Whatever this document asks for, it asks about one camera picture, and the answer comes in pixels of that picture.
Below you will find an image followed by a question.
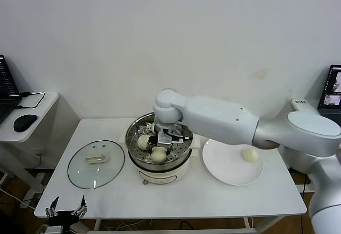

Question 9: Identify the white steamed baozi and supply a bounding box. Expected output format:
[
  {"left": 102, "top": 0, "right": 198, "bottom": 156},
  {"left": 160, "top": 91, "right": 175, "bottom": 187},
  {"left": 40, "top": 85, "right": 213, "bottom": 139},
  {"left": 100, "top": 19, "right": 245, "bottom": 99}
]
[
  {"left": 137, "top": 134, "right": 150, "bottom": 150},
  {"left": 150, "top": 147, "right": 167, "bottom": 163},
  {"left": 241, "top": 148, "right": 259, "bottom": 163}
]

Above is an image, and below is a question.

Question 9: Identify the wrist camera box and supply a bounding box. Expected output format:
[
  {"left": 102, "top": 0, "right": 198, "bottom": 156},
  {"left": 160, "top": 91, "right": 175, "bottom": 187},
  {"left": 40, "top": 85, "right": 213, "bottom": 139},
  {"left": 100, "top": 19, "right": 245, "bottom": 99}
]
[
  {"left": 157, "top": 132, "right": 173, "bottom": 146},
  {"left": 38, "top": 224, "right": 63, "bottom": 234}
]

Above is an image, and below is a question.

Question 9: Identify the laptop with video windows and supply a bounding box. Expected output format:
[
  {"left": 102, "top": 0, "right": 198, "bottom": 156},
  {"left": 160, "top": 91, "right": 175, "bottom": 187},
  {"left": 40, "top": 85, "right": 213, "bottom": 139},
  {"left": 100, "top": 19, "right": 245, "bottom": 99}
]
[{"left": 318, "top": 64, "right": 341, "bottom": 127}]

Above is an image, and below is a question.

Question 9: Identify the laptop with dark text screen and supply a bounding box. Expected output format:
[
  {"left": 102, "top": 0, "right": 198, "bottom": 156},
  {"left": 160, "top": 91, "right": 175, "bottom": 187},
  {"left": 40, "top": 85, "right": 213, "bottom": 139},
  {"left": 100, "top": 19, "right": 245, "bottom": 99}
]
[{"left": 0, "top": 54, "right": 23, "bottom": 127}]

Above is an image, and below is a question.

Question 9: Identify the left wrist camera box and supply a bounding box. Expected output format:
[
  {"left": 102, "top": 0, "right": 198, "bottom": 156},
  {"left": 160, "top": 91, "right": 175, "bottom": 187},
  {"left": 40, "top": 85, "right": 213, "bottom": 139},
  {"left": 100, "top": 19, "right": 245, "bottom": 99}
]
[{"left": 38, "top": 224, "right": 63, "bottom": 234}]

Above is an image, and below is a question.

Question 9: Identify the perforated steel steamer basket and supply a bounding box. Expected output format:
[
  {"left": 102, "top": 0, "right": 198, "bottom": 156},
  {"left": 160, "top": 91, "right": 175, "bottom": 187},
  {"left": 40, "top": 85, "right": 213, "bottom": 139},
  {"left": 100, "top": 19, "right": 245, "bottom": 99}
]
[{"left": 119, "top": 112, "right": 202, "bottom": 171}]

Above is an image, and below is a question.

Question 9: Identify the black laptop charger cable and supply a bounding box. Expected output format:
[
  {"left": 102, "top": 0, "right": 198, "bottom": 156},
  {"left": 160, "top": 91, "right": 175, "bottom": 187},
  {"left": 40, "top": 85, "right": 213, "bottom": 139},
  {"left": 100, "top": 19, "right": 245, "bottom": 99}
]
[{"left": 14, "top": 92, "right": 46, "bottom": 110}]

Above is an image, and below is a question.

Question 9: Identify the black computer mouse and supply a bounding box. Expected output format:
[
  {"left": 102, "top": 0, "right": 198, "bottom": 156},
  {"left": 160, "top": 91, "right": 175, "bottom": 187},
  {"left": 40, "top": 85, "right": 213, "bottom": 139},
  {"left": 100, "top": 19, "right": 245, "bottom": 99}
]
[{"left": 14, "top": 114, "right": 39, "bottom": 133}]

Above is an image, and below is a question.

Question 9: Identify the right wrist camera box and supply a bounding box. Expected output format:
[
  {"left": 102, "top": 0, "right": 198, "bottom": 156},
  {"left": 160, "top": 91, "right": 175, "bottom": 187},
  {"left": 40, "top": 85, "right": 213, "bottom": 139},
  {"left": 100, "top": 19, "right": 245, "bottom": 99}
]
[{"left": 157, "top": 132, "right": 173, "bottom": 146}]

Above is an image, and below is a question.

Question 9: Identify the round glass pot lid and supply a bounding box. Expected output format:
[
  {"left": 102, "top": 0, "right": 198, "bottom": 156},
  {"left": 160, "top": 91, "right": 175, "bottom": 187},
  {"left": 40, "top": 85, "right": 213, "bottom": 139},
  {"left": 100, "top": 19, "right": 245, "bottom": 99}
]
[{"left": 67, "top": 140, "right": 126, "bottom": 190}]

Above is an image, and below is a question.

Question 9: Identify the white round plate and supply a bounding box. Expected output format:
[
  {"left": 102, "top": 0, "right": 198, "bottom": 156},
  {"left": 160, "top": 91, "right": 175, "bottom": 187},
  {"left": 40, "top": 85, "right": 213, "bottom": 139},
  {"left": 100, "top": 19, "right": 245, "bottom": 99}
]
[{"left": 202, "top": 138, "right": 265, "bottom": 187}]

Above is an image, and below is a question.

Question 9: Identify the white table leg frame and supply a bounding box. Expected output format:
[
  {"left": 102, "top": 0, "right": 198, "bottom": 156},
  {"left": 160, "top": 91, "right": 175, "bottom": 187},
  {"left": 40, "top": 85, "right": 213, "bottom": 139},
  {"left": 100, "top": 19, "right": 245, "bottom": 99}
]
[{"left": 86, "top": 216, "right": 288, "bottom": 234}]

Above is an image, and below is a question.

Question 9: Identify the white cable bundle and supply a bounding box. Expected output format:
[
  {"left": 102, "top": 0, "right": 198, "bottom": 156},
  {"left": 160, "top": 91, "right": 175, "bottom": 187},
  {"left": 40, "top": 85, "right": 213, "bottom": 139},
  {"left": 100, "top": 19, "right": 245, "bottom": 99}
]
[{"left": 103, "top": 219, "right": 150, "bottom": 231}]

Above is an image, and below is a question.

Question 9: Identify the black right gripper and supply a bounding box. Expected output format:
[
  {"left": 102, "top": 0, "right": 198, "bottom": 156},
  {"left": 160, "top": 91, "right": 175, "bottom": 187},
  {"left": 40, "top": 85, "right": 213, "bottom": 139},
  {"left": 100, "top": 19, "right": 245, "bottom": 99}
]
[{"left": 145, "top": 122, "right": 187, "bottom": 157}]

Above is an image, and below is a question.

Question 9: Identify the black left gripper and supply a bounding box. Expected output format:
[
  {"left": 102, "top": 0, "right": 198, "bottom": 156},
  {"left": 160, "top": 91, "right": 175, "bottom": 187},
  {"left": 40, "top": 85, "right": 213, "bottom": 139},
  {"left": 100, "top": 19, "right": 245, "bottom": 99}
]
[{"left": 45, "top": 195, "right": 88, "bottom": 225}]

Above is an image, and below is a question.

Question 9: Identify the cream electric cooking pot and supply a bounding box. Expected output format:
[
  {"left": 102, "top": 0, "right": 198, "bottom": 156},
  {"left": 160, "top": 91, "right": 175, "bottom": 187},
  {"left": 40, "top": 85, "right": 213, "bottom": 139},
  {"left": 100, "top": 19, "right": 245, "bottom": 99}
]
[{"left": 121, "top": 143, "right": 200, "bottom": 186}]

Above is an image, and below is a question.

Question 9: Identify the white floor cable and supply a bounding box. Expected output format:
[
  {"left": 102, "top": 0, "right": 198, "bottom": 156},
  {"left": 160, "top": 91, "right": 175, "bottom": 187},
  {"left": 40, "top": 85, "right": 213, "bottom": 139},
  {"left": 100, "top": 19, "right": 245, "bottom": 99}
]
[{"left": 0, "top": 185, "right": 37, "bottom": 210}]

